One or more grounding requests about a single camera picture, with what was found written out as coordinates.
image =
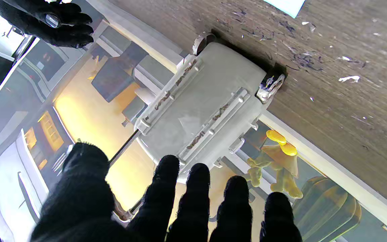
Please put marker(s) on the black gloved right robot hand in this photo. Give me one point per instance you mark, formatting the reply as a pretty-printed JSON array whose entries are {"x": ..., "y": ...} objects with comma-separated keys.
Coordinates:
[{"x": 55, "y": 27}]

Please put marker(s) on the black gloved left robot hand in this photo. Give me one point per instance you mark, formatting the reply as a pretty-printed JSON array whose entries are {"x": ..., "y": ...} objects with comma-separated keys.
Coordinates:
[{"x": 79, "y": 201}]

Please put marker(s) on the small beige toy suitcase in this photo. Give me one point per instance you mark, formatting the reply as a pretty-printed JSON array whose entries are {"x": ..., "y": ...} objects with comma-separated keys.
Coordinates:
[{"x": 203, "y": 101}]

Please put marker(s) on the teal paper luggage tag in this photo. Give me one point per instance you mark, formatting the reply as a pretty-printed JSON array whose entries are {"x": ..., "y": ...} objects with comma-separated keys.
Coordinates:
[{"x": 286, "y": 6}]

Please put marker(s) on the yellow-brown coral ornament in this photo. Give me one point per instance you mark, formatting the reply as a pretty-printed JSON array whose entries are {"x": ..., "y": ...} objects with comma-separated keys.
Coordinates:
[{"x": 281, "y": 171}]

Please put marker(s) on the small orange oval fruit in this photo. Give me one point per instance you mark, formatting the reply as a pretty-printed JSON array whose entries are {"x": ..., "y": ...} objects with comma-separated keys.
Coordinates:
[
  {"x": 275, "y": 136},
  {"x": 288, "y": 149}
]

